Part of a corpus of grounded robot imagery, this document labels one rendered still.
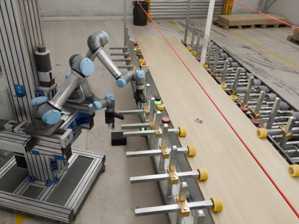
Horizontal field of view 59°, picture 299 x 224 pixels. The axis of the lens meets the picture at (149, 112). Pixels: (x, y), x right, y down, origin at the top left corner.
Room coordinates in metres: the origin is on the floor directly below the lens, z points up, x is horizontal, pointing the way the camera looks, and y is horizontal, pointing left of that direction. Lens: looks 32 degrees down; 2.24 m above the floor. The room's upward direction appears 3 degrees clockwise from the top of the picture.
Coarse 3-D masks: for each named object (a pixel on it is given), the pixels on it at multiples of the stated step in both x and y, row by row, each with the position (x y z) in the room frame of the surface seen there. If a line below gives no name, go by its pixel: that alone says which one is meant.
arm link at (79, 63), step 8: (80, 56) 1.80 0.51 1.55; (72, 64) 1.78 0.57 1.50; (80, 64) 1.72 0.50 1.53; (88, 64) 1.74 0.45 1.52; (72, 72) 1.71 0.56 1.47; (80, 72) 1.70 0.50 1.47; (88, 72) 1.73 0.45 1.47; (72, 80) 1.68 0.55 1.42; (80, 80) 1.72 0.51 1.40; (64, 88) 1.64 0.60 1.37; (72, 88) 1.66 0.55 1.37; (56, 96) 1.61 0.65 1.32; (64, 96) 1.62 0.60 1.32; (48, 104) 1.56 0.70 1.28; (56, 104) 1.57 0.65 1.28; (40, 112) 1.54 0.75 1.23; (48, 112) 1.51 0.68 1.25; (56, 112) 1.53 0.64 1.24; (48, 120) 1.50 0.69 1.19; (56, 120) 1.53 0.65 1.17
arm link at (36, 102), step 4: (40, 96) 1.71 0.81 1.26; (44, 96) 1.71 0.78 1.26; (32, 100) 1.64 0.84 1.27; (36, 100) 1.63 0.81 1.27; (40, 100) 1.63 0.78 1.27; (44, 100) 1.64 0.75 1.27; (32, 104) 1.61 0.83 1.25; (36, 104) 1.61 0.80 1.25; (40, 104) 1.60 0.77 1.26; (32, 108) 1.62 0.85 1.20; (36, 108) 1.59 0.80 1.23; (36, 112) 1.58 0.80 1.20; (36, 116) 1.61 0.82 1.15
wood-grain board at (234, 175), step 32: (160, 64) 3.39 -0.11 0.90; (192, 64) 3.45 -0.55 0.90; (192, 96) 2.52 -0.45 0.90; (224, 96) 2.56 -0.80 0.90; (192, 128) 1.92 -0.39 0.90; (224, 128) 1.95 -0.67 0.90; (256, 128) 1.97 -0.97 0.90; (192, 160) 1.50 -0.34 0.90; (224, 160) 1.52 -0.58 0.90; (224, 192) 1.21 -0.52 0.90; (256, 192) 1.22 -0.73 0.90; (288, 192) 1.24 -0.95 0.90
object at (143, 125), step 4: (124, 124) 1.98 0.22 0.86; (128, 124) 1.98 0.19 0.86; (132, 124) 1.99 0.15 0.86; (136, 124) 1.99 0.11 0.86; (140, 124) 1.99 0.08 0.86; (144, 124) 2.00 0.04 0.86; (148, 124) 2.00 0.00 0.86; (160, 124) 2.02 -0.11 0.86; (124, 128) 1.95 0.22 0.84; (128, 128) 1.96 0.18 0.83
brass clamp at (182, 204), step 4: (176, 196) 1.11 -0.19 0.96; (176, 200) 1.09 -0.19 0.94; (180, 204) 1.04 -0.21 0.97; (184, 204) 1.04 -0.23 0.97; (180, 208) 1.01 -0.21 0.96; (188, 208) 1.01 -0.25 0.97; (180, 212) 1.01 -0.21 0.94; (184, 212) 0.99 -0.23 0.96; (188, 212) 0.99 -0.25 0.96; (184, 216) 0.99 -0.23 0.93
